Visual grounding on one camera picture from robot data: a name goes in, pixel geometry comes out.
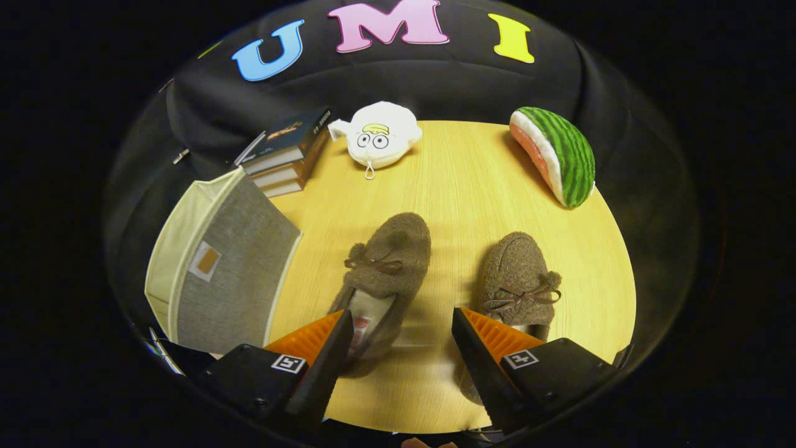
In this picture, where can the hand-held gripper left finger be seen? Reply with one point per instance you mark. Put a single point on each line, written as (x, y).
(320, 373)

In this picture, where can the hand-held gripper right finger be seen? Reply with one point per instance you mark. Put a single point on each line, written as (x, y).
(485, 373)

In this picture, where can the brown fuzzy shoe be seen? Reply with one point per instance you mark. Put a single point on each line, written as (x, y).
(519, 267)
(392, 255)

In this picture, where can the grey fabric storage box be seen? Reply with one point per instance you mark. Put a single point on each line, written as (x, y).
(242, 274)

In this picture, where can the brown cover book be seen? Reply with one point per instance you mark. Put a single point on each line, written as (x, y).
(292, 171)
(283, 188)

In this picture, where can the watermelon slice plush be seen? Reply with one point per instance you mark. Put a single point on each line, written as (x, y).
(566, 155)

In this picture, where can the white cover book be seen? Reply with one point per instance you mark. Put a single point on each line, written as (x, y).
(249, 149)

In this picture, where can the dark blue book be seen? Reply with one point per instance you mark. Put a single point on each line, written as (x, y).
(289, 137)

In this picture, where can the white plush toy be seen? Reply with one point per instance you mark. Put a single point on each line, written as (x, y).
(379, 140)

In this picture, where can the small metal clip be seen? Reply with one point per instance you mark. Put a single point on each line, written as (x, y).
(181, 156)

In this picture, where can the black backdrop cloth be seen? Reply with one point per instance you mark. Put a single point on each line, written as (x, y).
(435, 87)

